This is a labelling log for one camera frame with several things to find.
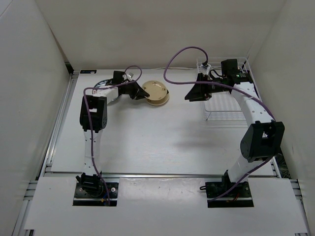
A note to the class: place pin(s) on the white front cover board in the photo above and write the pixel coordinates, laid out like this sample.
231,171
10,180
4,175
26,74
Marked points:
159,207

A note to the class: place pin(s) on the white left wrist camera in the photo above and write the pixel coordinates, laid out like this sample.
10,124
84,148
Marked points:
129,76

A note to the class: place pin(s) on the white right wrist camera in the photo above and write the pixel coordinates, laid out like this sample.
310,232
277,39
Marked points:
205,68

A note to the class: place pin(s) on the aluminium table edge rail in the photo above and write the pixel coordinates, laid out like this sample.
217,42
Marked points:
118,175

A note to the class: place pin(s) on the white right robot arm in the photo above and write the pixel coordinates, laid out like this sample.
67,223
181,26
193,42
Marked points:
264,135

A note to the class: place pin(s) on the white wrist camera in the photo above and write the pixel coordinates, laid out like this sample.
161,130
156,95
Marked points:
129,76
205,68

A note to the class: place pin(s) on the white wire dish rack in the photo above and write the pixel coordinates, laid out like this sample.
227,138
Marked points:
222,108

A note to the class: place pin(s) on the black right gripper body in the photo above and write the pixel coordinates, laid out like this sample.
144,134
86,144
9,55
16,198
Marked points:
208,89

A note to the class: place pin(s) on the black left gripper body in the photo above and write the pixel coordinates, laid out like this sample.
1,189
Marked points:
131,89

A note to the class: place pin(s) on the white plate teal rim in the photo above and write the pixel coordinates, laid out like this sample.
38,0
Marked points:
106,89

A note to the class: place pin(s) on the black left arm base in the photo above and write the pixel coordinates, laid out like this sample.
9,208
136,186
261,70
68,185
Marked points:
88,197

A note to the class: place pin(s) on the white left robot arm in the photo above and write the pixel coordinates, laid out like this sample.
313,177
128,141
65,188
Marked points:
94,116

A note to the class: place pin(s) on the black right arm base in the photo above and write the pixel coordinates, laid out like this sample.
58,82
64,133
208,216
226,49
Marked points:
239,197

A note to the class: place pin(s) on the cream plate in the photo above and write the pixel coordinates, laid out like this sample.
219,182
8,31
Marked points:
160,102
156,89

